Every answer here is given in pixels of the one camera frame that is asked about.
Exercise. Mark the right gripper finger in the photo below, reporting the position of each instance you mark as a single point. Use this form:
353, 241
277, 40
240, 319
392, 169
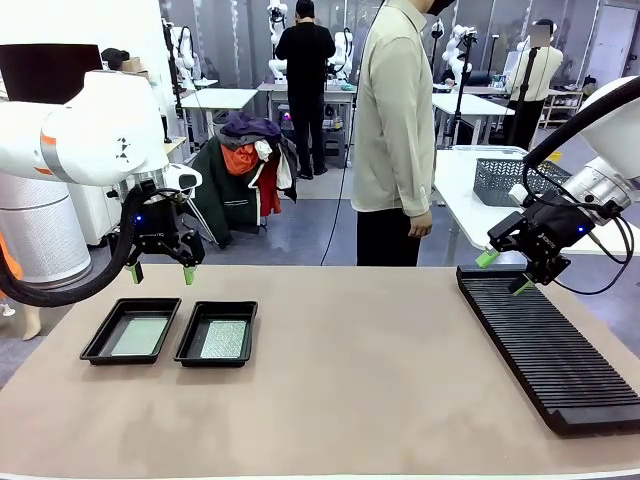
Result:
505, 232
545, 272

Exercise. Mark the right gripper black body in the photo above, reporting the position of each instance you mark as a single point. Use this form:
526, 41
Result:
555, 227

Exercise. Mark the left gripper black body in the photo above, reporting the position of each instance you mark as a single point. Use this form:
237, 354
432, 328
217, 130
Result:
155, 225

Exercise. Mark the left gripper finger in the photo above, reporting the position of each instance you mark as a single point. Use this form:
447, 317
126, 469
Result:
190, 255
136, 274

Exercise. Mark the green circuit board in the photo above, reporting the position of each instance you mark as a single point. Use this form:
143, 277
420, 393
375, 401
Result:
140, 337
224, 340

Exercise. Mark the black plastic ESD tray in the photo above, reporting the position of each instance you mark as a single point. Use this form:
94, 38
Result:
192, 345
100, 345

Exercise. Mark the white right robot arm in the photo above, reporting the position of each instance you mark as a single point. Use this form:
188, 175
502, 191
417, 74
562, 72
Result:
615, 150

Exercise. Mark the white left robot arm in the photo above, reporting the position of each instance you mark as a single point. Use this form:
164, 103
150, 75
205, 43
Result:
95, 130

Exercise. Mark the person's right forearm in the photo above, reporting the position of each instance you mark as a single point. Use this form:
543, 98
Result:
415, 190

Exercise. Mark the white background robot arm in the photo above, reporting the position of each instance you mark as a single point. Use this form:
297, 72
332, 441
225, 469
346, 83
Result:
276, 65
187, 60
342, 50
457, 50

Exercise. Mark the person's right hand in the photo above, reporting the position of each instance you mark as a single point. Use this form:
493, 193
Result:
421, 225

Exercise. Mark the white side work table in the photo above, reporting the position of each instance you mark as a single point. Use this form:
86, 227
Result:
465, 220

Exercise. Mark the grey plastic mesh basket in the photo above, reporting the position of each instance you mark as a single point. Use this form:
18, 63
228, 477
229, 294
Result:
495, 180

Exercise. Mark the white cabinet with wooden top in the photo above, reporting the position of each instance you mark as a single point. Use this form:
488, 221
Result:
95, 215

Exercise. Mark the dark green striped jacket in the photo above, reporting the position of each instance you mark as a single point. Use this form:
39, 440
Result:
225, 200

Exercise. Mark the black slotted board rack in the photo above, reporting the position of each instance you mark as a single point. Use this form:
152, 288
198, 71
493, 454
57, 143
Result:
545, 350

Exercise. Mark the clear plastic container lid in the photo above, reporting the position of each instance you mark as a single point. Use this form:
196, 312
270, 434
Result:
490, 148

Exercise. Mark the red garment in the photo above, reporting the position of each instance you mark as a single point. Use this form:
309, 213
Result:
270, 190

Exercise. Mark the orange garment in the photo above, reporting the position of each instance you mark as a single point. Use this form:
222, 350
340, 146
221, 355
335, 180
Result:
240, 159

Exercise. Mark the mannequin leg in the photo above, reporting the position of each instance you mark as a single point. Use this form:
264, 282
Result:
32, 325

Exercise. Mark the orange cloth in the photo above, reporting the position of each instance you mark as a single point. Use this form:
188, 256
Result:
16, 272

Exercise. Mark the white storage shelf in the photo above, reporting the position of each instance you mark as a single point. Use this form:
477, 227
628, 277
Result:
565, 107

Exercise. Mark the white garment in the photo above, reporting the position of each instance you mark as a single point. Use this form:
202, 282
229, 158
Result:
264, 149

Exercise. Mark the white background desk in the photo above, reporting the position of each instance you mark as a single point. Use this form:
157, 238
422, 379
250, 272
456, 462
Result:
470, 105
220, 97

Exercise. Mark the purple garment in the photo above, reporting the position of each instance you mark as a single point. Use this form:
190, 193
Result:
250, 127

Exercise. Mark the man in cap and beige top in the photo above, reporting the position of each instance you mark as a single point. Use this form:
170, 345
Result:
542, 75

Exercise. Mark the person in beige shirt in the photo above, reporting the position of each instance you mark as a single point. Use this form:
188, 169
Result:
390, 125

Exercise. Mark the brown cardboard box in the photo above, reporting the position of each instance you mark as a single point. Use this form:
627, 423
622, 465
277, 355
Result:
132, 63

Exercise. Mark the black bag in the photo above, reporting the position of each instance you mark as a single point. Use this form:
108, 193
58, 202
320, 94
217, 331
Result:
114, 57

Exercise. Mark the grey step stool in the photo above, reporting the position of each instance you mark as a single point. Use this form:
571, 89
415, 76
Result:
334, 147

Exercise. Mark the black computer monitor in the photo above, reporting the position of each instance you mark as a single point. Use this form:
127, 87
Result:
45, 70

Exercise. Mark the grey background workbench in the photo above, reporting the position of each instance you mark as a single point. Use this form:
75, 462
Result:
345, 90

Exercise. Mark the man in black clothes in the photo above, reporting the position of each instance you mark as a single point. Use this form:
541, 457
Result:
305, 65

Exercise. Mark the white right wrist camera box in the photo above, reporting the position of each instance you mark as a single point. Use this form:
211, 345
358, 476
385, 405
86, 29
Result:
519, 194

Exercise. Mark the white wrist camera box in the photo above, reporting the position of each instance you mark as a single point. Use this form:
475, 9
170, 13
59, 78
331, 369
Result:
186, 177
519, 194

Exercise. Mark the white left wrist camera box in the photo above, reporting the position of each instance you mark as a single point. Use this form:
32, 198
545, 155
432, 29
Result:
186, 177

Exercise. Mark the black camera tripod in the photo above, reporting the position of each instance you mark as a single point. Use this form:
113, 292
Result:
525, 90

